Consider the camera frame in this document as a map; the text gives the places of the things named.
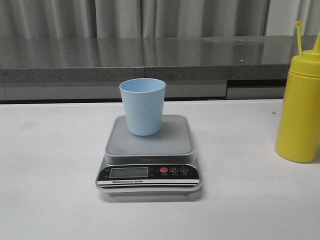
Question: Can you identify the silver electronic kitchen scale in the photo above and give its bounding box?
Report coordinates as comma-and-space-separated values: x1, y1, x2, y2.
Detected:
95, 114, 203, 196

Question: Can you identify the light blue plastic cup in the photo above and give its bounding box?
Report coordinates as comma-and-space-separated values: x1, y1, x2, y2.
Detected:
119, 78, 166, 136

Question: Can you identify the grey stone counter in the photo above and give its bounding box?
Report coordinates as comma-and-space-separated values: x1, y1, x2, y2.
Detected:
0, 36, 298, 102

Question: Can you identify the grey curtain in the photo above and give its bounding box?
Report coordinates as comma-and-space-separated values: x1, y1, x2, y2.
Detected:
0, 0, 271, 40

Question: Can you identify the yellow squeeze bottle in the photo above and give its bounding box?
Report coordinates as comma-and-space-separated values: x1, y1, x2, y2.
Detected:
275, 21, 320, 163

